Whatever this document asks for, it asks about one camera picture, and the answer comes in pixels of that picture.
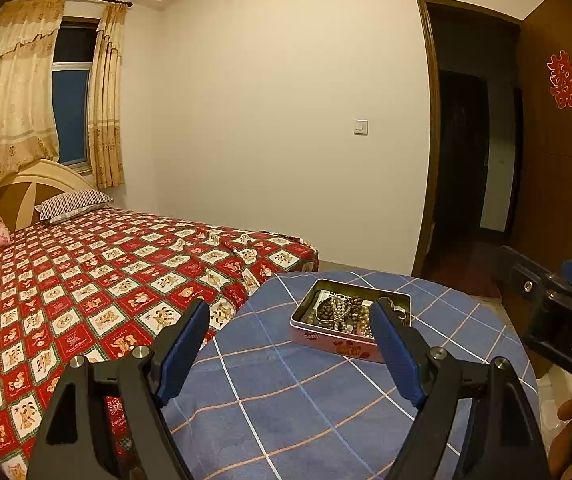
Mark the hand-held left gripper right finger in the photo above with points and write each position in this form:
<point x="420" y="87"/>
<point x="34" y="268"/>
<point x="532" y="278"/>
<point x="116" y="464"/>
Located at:
<point x="398" y="355"/>

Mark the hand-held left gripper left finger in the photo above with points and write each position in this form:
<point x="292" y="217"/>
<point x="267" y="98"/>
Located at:
<point x="180" y="355"/>

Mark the pink tin box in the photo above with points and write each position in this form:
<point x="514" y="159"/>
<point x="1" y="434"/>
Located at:
<point x="316" y="340"/>

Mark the person's right hand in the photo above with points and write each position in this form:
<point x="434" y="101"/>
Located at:
<point x="566" y="440"/>

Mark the white paper card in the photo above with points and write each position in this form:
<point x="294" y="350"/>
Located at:
<point x="325" y="295"/>

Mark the blue checked tablecloth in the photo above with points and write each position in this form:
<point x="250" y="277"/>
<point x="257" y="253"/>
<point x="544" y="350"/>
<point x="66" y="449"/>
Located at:
<point x="276" y="410"/>

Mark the brown wooden door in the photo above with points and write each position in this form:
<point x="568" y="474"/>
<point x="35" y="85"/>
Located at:
<point x="551" y="160"/>

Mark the red printed bedspread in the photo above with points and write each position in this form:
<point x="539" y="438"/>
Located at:
<point x="65" y="285"/>

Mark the striped pillow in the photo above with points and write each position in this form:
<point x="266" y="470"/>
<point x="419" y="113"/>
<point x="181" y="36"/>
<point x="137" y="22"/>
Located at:
<point x="73" y="205"/>

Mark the red paper door decoration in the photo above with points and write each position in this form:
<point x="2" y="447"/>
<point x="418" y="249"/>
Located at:
<point x="565" y="80"/>

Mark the cream wooden headboard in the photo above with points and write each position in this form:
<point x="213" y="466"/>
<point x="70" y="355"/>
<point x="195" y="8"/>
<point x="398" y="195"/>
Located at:
<point x="30" y="185"/>

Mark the window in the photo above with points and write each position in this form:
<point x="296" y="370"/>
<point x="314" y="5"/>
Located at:
<point x="70" y="110"/>

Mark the wide beige curtain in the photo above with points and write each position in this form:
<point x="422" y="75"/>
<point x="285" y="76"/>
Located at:
<point x="15" y="110"/>

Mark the dark wooden door frame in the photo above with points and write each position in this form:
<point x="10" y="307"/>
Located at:
<point x="428" y="160"/>

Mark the white light switch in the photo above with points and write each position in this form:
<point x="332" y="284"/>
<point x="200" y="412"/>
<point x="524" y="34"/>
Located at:
<point x="361" y="127"/>

